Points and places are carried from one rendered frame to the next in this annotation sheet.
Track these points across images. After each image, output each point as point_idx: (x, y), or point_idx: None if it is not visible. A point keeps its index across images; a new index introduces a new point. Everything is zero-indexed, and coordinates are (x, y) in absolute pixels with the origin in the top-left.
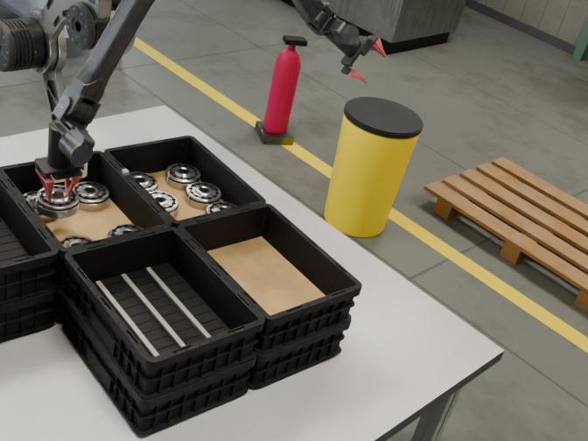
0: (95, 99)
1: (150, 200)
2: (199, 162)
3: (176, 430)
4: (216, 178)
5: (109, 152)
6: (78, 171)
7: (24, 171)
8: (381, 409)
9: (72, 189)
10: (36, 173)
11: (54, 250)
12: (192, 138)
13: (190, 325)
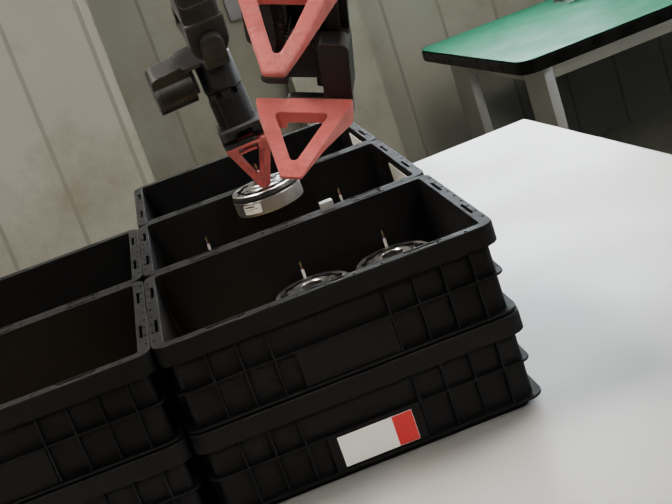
0: (178, 17)
1: (228, 245)
2: (440, 285)
3: None
4: (360, 315)
5: (413, 180)
6: (232, 144)
7: (382, 160)
8: None
9: (250, 176)
10: (390, 172)
11: (145, 222)
12: (472, 226)
13: None
